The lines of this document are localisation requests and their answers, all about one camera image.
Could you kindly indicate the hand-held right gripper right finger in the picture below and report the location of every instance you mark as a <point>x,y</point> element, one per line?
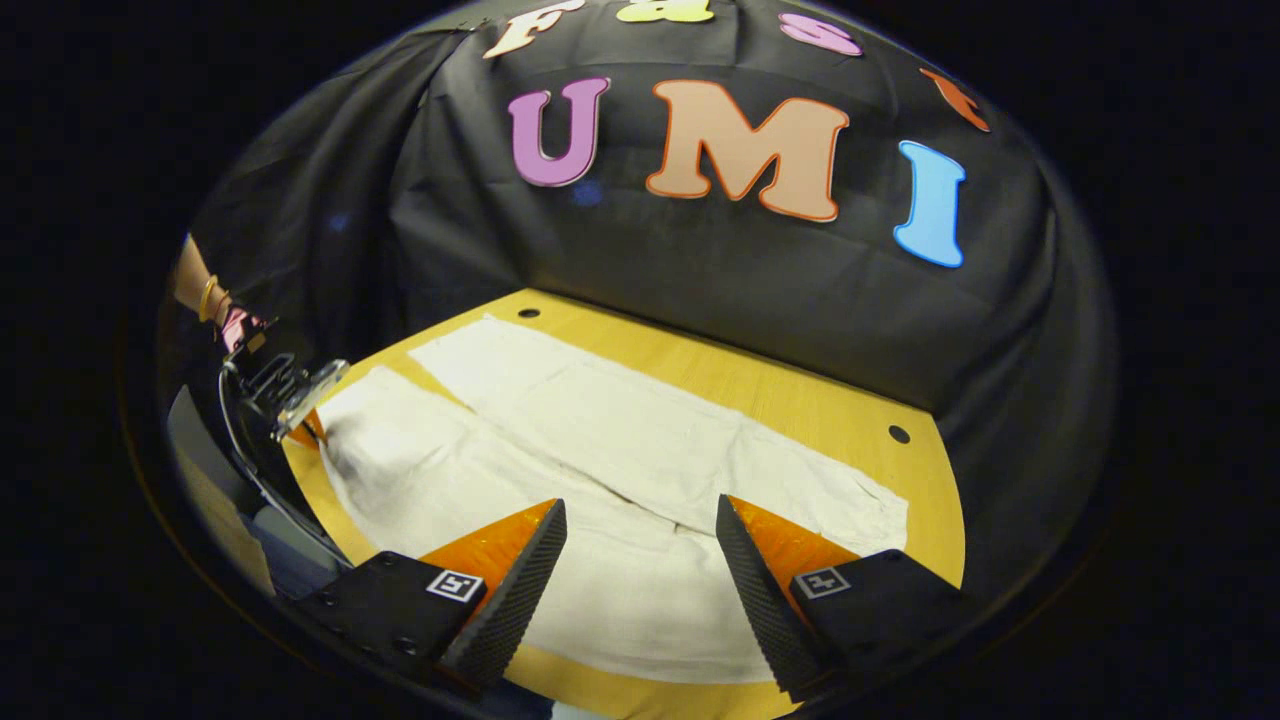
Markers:
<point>760,590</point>

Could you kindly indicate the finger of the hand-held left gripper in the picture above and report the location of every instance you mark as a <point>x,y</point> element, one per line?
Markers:
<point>305,432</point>

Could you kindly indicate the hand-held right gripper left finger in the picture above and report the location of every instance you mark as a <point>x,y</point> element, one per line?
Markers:
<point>520,590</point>

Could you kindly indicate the white jeans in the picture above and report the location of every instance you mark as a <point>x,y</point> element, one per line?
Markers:
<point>620,450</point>

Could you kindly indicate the person's grey blue clothing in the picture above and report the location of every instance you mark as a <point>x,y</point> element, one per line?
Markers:
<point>295,550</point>

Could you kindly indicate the black backdrop cloth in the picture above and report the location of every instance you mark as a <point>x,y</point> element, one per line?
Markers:
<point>700,260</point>

